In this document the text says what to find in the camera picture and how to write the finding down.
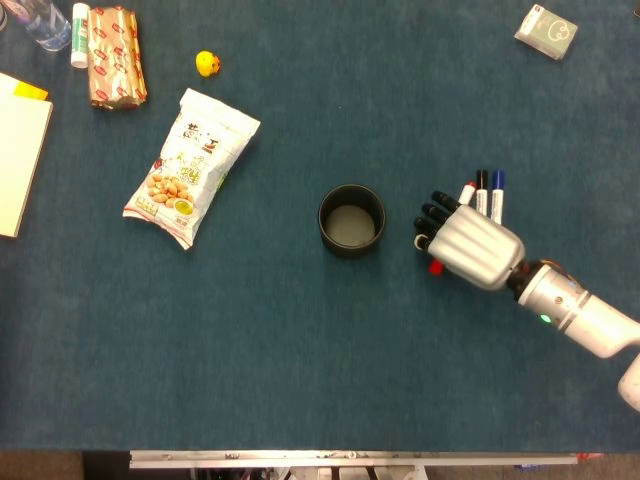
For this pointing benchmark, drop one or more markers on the yellow sticky note pad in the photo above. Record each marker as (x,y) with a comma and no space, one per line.
(31,91)

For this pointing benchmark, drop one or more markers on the black round cup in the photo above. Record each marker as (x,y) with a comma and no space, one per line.
(352,225)

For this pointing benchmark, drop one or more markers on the white paper notepad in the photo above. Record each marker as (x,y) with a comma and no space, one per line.
(20,150)

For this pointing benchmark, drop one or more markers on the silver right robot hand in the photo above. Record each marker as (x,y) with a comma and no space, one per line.
(475,245)

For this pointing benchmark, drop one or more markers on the clear plastic water bottle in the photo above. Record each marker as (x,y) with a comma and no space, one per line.
(50,30)

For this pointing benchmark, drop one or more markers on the blue felt table mat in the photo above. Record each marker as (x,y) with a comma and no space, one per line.
(320,350)

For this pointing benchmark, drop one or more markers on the white peanut snack bag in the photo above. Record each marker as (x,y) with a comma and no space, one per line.
(190,165)

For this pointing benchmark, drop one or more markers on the grey-green tissue pack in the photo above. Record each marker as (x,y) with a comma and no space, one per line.
(547,32)

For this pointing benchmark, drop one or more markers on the white glue stick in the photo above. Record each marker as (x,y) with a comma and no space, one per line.
(79,35)

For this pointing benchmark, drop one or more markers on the black marker pen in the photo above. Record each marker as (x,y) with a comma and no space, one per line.
(482,195)

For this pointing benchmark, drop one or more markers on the golden foil snack pack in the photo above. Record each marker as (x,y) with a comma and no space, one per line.
(116,60)

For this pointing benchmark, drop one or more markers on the blue marker pen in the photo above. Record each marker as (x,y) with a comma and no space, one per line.
(497,200)

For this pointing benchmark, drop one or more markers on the aluminium table edge rail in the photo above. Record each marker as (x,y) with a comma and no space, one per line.
(300,458)

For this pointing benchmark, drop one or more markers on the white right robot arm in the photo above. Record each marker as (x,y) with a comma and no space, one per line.
(590,315)

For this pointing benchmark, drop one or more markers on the yellow rubber duck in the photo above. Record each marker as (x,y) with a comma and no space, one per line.
(206,63)

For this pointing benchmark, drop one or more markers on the red marker pen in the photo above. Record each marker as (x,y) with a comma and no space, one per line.
(468,192)

